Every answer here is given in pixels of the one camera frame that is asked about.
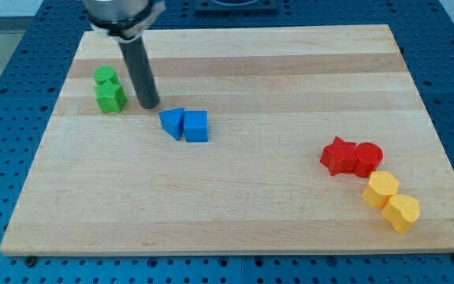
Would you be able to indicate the blue triangle block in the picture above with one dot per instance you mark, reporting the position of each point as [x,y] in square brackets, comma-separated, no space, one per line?
[172,122]

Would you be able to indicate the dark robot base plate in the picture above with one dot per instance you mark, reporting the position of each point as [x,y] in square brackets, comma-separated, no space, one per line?
[210,6]

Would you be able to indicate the red star block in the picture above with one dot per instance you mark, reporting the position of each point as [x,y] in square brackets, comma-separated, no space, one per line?
[339,157]

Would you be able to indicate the blue cube block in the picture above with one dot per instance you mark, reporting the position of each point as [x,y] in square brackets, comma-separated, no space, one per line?
[196,126]

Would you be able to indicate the yellow hexagon block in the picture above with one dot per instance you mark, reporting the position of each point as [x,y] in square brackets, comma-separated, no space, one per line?
[380,186]

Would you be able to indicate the green cylinder block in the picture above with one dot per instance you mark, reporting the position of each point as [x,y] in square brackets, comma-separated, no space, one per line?
[105,73]

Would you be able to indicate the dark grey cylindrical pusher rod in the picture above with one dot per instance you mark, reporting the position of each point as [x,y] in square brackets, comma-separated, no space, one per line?
[139,70]

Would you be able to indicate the green star block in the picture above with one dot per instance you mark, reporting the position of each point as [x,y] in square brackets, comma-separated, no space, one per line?
[110,97]

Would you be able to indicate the yellow heart block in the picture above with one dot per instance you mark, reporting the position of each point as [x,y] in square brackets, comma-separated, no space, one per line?
[402,211]

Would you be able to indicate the red cylinder block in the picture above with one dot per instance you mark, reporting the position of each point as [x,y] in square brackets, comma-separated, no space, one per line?
[369,157]

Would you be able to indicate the light wooden board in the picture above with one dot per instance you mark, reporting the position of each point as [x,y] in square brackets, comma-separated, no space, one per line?
[116,184]

